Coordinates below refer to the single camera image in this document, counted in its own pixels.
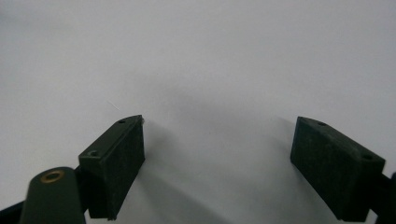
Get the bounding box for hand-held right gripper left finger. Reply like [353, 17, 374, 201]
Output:
[78, 114, 146, 221]

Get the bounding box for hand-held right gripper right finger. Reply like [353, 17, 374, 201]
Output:
[290, 116, 387, 223]

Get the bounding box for white paper table cover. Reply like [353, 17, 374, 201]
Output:
[0, 0, 396, 224]

